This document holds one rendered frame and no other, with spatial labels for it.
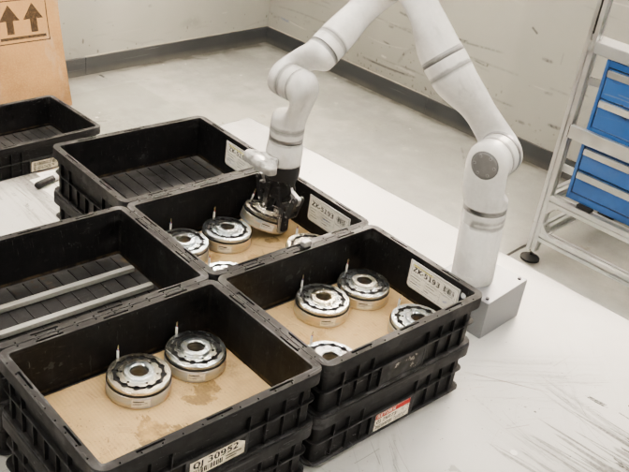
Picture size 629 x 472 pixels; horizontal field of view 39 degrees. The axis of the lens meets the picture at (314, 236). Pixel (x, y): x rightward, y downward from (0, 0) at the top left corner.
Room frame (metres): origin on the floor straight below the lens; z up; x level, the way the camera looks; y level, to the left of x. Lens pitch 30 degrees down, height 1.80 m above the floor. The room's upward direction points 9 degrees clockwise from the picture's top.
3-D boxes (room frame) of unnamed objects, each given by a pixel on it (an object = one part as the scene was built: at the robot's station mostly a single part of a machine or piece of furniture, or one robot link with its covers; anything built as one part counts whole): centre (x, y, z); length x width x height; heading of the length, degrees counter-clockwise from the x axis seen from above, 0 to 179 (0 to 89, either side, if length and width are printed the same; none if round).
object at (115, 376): (1.12, 0.24, 0.86); 0.10 x 0.10 x 0.01
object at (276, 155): (1.65, 0.10, 1.04); 0.11 x 0.09 x 0.06; 135
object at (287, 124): (1.66, 0.08, 1.14); 0.09 x 0.07 x 0.15; 49
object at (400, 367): (1.36, -0.08, 0.87); 0.40 x 0.30 x 0.11; 136
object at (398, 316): (1.38, -0.21, 0.86); 0.10 x 0.10 x 0.01
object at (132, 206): (1.57, 0.13, 0.92); 0.40 x 0.30 x 0.02; 136
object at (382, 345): (1.36, -0.08, 0.92); 0.40 x 0.30 x 0.02; 136
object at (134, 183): (1.77, 0.35, 0.87); 0.40 x 0.30 x 0.11; 136
